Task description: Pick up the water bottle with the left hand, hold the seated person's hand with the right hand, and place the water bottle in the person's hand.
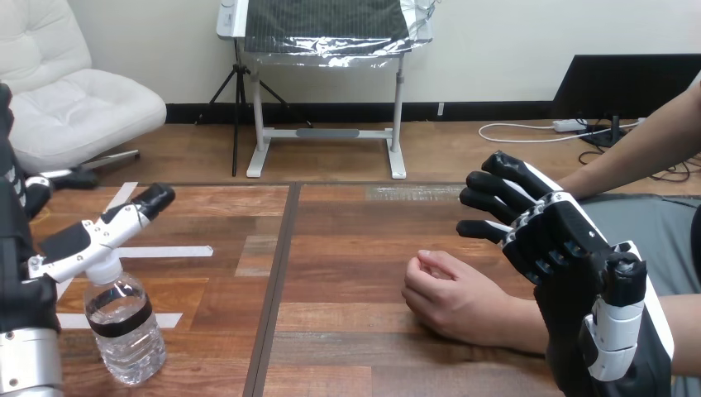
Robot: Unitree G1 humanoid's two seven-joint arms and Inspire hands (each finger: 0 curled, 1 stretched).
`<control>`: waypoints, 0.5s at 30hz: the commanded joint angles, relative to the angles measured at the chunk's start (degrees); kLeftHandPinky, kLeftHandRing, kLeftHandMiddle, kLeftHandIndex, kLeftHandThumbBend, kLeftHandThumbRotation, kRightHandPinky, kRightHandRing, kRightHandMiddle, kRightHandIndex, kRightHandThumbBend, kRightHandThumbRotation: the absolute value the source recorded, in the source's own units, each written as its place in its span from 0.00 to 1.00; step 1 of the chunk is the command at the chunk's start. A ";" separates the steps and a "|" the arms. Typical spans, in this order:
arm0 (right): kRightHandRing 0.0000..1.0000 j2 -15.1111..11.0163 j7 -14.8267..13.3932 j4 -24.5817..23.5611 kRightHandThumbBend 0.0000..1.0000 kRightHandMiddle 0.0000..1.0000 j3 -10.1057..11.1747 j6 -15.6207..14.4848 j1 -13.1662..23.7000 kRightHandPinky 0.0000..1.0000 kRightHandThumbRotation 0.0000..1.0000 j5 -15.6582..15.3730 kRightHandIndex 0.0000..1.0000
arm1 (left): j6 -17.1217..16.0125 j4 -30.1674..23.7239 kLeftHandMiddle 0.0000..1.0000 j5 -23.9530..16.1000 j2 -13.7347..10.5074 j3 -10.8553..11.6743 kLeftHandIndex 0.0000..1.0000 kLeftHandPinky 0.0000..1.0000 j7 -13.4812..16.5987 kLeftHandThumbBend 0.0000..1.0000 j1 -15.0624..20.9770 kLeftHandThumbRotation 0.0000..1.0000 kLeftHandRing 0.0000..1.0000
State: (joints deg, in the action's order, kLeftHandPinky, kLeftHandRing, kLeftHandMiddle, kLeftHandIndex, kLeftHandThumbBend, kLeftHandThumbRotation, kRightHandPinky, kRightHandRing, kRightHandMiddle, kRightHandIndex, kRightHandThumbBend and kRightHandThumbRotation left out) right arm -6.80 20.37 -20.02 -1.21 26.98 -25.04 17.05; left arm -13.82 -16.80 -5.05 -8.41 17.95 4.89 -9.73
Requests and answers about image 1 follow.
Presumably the white power strip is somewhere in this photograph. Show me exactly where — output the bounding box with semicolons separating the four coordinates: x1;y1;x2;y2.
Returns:
552;117;589;134

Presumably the black tripod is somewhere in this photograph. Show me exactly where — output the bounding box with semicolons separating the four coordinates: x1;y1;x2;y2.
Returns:
196;39;314;178

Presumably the clear water bottle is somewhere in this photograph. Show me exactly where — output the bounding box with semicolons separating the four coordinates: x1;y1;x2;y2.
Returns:
83;256;168;387

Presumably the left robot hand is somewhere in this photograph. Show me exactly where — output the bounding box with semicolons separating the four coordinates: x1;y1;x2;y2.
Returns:
0;82;177;334

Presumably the person's body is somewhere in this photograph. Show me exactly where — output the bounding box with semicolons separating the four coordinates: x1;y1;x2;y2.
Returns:
579;193;701;397

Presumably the person's hand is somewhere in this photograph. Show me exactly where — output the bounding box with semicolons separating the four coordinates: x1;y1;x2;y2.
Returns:
401;250;517;348

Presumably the person's forearm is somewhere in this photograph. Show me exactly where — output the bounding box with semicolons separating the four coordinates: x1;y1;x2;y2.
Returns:
506;293;701;379
557;82;701;202

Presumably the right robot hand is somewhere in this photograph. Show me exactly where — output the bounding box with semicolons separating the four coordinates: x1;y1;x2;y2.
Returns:
455;151;675;397

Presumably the white cushioned chair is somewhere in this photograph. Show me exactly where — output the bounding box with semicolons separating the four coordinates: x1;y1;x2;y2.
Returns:
0;0;168;191

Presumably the dark screen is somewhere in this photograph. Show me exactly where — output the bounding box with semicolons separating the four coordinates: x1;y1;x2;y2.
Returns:
550;53;701;148

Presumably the dark grid mat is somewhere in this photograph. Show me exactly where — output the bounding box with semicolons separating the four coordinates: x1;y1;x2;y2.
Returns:
244;0;412;55

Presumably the white cable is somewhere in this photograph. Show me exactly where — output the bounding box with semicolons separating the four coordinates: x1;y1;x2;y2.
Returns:
478;117;647;146

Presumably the white desk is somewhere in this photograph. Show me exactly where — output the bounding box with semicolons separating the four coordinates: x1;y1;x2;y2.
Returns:
216;0;435;181

